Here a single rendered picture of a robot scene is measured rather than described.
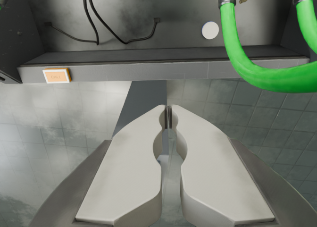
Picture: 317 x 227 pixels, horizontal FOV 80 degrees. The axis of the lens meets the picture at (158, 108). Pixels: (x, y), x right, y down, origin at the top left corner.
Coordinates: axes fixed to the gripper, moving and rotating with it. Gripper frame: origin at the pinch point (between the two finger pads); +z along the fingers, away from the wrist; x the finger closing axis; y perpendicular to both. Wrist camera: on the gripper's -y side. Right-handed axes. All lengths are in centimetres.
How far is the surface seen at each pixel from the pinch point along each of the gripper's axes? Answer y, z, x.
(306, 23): -3.6, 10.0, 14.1
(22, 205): 204, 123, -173
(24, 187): 171, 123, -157
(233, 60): -1.3, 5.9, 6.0
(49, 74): 7.2, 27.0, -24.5
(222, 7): -5.2, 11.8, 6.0
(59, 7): -4.8, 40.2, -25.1
